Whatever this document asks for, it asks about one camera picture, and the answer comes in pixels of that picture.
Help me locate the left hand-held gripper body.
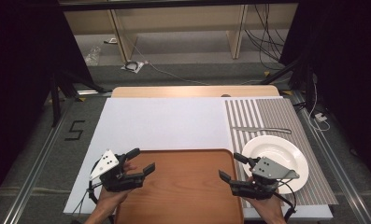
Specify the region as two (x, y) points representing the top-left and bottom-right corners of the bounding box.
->
(89, 149), (146, 192)

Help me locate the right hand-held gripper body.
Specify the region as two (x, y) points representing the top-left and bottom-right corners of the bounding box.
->
(229, 156), (301, 201)

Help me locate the person's left hand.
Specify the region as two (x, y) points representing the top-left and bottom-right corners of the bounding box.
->
(95, 161), (137, 211)

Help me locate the person's right hand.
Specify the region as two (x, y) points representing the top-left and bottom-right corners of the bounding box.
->
(244, 191), (288, 219)

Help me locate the white round plate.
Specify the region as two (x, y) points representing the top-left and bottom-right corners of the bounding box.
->
(241, 134), (309, 196)

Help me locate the silver table knife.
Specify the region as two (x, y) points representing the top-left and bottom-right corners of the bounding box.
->
(232, 126), (293, 135)

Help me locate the brown wooden tray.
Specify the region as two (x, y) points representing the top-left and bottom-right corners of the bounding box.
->
(114, 148), (245, 224)

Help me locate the white table board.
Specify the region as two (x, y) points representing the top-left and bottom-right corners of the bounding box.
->
(63, 95), (335, 221)

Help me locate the grey striped placemat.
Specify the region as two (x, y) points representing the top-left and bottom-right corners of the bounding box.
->
(224, 97), (339, 208)

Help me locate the light wooden table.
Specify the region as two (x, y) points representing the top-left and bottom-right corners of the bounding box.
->
(110, 85), (281, 99)

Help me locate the black metal stand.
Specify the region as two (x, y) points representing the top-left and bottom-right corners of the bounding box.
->
(50, 70), (113, 128)
(259, 55), (317, 110)

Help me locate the crumpled clear plastic bag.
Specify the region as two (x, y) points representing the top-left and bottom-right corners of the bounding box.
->
(84, 46), (102, 67)

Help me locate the black curtain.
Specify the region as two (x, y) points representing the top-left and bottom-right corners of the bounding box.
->
(0, 0), (95, 209)
(278, 0), (371, 180)

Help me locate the light wooden shelf unit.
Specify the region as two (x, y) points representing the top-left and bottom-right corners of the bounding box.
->
(63, 2), (300, 63)

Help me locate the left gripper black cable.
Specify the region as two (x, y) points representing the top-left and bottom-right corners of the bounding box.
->
(70, 181), (104, 218)

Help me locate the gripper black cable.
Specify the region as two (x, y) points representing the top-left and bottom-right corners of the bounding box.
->
(272, 178), (298, 223)
(70, 181), (104, 218)

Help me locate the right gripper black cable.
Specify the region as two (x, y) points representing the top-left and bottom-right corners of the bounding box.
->
(272, 178), (298, 223)

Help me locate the metal floor rail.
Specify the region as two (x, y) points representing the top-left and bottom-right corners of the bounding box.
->
(1, 101), (71, 224)
(291, 91), (371, 224)

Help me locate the white adapter cable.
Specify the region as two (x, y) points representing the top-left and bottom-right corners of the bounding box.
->
(307, 74), (331, 133)

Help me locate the plastic bag with black cable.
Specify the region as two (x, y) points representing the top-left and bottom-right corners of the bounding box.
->
(121, 60), (146, 75)

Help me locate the thin white floor cable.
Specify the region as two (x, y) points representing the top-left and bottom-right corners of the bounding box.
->
(123, 31), (211, 87)

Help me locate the bundle of black floor cables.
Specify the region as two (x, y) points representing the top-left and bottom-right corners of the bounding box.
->
(244, 3), (288, 72)

